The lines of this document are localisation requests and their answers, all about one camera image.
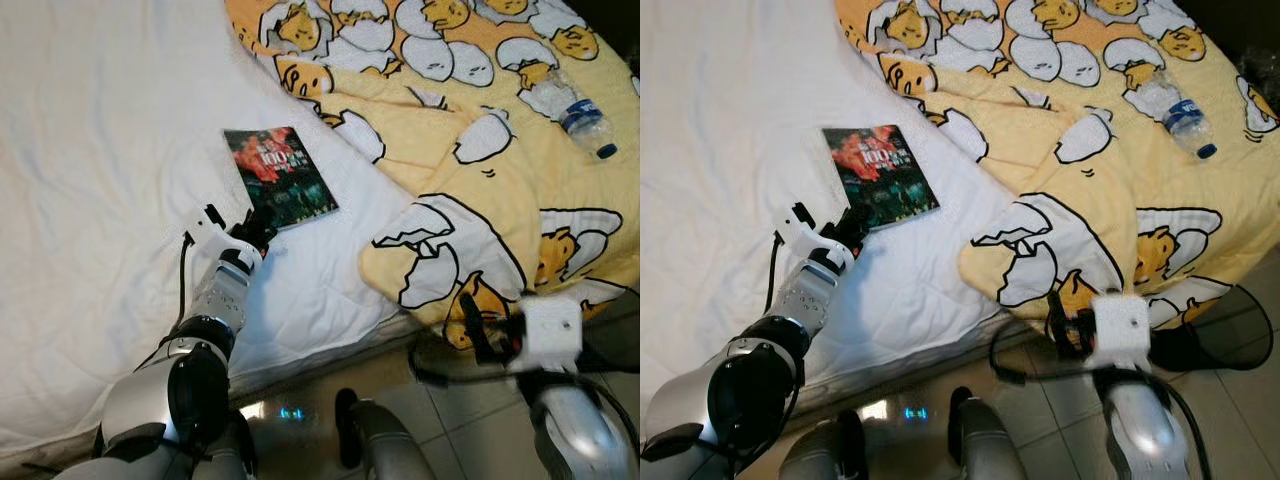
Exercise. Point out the white bed mattress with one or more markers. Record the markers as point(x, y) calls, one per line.
point(720, 150)
point(100, 150)

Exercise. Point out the dark-covered book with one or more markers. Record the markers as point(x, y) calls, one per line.
point(285, 175)
point(880, 175)

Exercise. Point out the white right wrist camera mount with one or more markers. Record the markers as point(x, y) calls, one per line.
point(548, 335)
point(1120, 330)

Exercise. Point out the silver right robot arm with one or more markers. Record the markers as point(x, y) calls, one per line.
point(1145, 430)
point(580, 430)

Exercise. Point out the grey robot leg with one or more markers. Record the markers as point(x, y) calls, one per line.
point(390, 440)
point(995, 440)
point(820, 450)
point(242, 450)

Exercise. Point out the grey left robot leg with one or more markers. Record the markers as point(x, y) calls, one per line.
point(820, 450)
point(242, 450)

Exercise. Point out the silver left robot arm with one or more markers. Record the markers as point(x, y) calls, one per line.
point(220, 295)
point(815, 295)

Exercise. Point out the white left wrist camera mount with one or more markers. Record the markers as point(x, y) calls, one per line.
point(810, 240)
point(215, 240)

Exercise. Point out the grey right robot leg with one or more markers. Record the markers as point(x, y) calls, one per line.
point(995, 440)
point(390, 440)

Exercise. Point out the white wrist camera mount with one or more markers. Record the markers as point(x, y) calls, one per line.
point(1120, 330)
point(810, 240)
point(548, 335)
point(215, 240)

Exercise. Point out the yellow egg-print blanket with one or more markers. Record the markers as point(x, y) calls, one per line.
point(440, 160)
point(1040, 160)

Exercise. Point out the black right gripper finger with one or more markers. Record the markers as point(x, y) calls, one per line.
point(473, 325)
point(1058, 320)

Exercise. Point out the clear plastic water bottle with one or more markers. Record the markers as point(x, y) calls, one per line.
point(1165, 100)
point(560, 105)

